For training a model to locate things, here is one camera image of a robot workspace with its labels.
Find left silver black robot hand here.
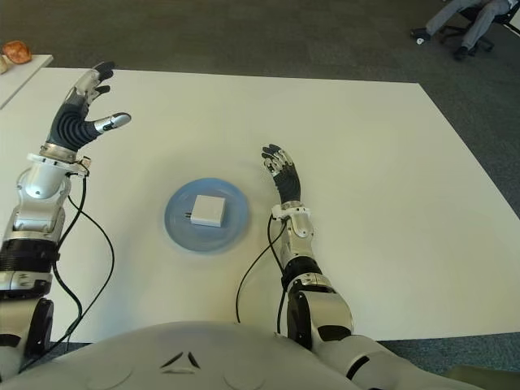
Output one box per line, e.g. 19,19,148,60
41,61,132,163

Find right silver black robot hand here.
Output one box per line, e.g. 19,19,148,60
260,142,303,203

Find white charger block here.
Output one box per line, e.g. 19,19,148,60
183,193,227,228

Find white side table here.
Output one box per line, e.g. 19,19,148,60
0,54,54,111

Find reddish brown bread roll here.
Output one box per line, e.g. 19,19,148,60
2,40,33,65

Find blue round plate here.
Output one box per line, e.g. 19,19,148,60
163,177,251,257

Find grey robot torso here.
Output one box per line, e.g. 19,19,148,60
0,319,366,390

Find seated person grey trousers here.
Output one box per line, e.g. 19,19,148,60
410,0,513,62

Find black office chair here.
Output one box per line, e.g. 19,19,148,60
439,0,520,53

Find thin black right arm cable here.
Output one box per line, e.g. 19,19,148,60
235,212,286,324

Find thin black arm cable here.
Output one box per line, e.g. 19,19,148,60
235,212,286,324
18,174,116,373

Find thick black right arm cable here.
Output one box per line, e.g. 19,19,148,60
275,286,288,336

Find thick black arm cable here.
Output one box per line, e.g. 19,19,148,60
275,286,288,336
51,178,88,330

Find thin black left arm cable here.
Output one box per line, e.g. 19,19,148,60
18,174,116,373

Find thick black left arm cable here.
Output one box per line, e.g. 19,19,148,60
51,178,88,330

